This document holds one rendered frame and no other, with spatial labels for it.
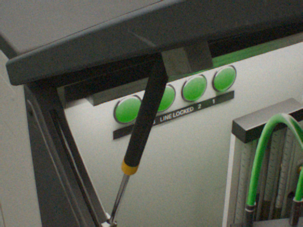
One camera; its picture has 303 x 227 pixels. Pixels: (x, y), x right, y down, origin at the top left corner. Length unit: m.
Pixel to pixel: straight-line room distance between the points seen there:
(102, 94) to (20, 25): 0.18
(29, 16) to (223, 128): 0.38
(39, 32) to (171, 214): 0.42
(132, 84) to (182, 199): 0.31
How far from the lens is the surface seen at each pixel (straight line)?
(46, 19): 1.00
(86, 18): 1.00
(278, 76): 1.17
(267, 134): 1.03
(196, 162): 1.14
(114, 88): 0.92
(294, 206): 1.19
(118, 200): 0.81
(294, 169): 1.34
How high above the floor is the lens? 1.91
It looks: 33 degrees down
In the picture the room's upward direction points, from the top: straight up
